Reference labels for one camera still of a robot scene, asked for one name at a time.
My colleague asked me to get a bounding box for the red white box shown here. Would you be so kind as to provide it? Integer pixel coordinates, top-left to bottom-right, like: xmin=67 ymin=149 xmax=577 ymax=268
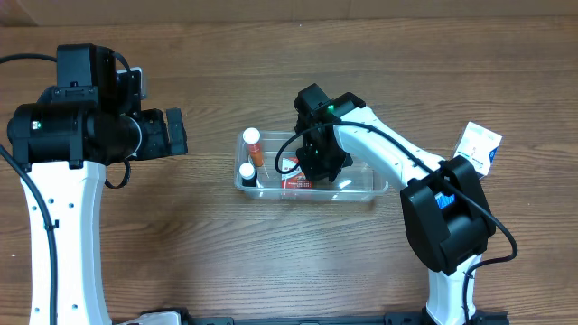
xmin=281 ymin=157 xmax=312 ymax=189

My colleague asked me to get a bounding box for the orange bottle white cap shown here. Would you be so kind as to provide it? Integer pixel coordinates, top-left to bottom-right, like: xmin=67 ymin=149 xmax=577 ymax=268
xmin=242 ymin=127 xmax=264 ymax=167

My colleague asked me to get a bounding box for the black bottle white cap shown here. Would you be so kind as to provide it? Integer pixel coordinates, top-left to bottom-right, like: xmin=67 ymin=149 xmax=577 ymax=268
xmin=238 ymin=162 xmax=258 ymax=187

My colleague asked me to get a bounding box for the white blue box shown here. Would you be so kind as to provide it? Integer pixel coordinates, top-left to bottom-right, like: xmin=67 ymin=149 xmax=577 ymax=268
xmin=453 ymin=121 xmax=502 ymax=179

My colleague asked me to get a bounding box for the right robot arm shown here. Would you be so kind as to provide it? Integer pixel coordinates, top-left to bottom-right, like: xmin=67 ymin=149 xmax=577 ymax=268
xmin=294 ymin=84 xmax=496 ymax=324

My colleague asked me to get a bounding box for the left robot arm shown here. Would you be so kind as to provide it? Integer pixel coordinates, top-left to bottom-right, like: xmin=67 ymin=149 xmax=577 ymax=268
xmin=1 ymin=43 xmax=188 ymax=324

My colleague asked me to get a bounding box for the clear plastic container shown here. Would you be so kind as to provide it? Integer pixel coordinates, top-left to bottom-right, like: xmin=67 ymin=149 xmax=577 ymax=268
xmin=234 ymin=130 xmax=389 ymax=201

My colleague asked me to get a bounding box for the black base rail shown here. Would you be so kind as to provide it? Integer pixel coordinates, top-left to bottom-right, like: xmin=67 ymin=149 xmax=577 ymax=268
xmin=110 ymin=307 xmax=511 ymax=325

